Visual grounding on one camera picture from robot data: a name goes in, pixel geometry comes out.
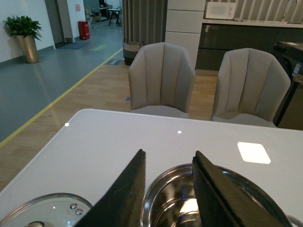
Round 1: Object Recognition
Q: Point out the white microwave oven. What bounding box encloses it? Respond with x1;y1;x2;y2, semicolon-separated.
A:
205;2;237;20

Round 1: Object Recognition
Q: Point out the black washing machine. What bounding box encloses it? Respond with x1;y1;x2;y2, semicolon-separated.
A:
272;41;303;130

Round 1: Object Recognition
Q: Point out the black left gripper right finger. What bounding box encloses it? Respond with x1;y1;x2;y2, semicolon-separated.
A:
192;151;283;227

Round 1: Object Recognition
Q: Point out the woven basket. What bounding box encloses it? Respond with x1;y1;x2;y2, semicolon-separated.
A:
123;38;144;66

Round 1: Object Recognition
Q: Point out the glass pot lid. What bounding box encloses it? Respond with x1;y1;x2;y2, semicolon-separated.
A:
0;192;93;227

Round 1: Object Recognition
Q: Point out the white electric cooking pot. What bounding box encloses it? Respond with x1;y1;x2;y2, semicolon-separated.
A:
140;164;303;227

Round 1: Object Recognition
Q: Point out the beige upholstered chair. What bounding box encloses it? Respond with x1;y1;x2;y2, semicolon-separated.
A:
211;48;291;128
128;42;196;118

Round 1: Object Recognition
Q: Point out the green potted plant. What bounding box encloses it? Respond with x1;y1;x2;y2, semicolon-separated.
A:
3;16;42;41

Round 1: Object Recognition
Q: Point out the gold plant pot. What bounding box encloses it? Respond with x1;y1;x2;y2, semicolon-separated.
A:
16;35;39;63

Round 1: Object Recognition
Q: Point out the left beige upholstered chair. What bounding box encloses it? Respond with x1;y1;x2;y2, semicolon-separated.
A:
128;42;196;118

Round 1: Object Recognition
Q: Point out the white pillar cabinet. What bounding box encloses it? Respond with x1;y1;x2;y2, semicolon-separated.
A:
165;0;206;67

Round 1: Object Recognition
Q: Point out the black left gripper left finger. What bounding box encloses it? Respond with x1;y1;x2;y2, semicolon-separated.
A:
76;149;146;227

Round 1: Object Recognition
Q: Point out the dark kitchen counter cabinet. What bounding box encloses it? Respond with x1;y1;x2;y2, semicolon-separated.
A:
196;23;303;71

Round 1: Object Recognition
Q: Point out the right beige upholstered chair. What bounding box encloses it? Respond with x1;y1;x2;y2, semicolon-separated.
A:
211;48;291;128

